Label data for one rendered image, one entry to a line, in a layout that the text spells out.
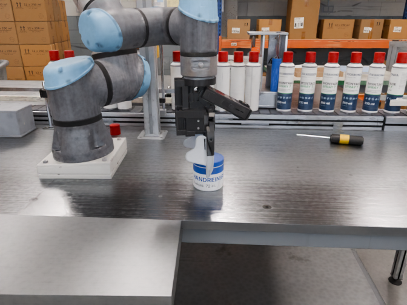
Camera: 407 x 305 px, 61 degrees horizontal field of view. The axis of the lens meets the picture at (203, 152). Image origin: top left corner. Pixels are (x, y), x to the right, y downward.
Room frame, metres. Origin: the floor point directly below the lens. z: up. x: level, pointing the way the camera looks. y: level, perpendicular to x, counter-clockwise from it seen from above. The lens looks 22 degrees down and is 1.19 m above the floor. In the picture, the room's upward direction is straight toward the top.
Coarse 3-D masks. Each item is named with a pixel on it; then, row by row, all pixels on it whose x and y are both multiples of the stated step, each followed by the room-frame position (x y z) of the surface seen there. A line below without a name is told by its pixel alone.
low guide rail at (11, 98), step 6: (0, 96) 1.29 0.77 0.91; (6, 96) 1.29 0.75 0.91; (12, 96) 1.29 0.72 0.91; (18, 96) 1.29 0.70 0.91; (24, 96) 1.29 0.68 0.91; (30, 96) 1.28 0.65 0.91; (36, 96) 1.28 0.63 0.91; (132, 102) 1.26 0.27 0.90; (138, 102) 1.26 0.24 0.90; (168, 102) 1.25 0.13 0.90
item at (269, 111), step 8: (0, 104) 1.30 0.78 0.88; (120, 112) 1.19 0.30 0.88; (128, 112) 1.19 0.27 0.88; (136, 112) 1.19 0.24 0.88; (168, 112) 1.18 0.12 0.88; (216, 112) 1.18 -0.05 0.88; (224, 112) 1.18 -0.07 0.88; (256, 112) 1.18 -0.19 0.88; (264, 112) 1.18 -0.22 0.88; (272, 112) 1.18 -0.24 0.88; (296, 112) 1.18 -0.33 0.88; (312, 112) 1.18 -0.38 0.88; (336, 112) 1.18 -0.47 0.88; (360, 112) 1.18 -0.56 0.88
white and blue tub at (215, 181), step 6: (216, 156) 0.72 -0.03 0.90; (222, 156) 0.72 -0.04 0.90; (216, 162) 0.69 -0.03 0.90; (222, 162) 0.70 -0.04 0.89; (198, 168) 0.69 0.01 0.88; (204, 168) 0.68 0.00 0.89; (216, 168) 0.69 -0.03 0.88; (222, 168) 0.70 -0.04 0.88; (198, 174) 0.69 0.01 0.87; (204, 174) 0.68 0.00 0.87; (216, 174) 0.69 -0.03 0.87; (222, 174) 0.70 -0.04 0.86; (198, 180) 0.69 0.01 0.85; (204, 180) 0.68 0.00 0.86; (210, 180) 0.68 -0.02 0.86; (216, 180) 0.69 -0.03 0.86; (222, 180) 0.71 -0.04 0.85; (198, 186) 0.69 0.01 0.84; (204, 186) 0.68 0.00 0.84; (210, 186) 0.68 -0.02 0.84; (216, 186) 0.69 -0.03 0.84
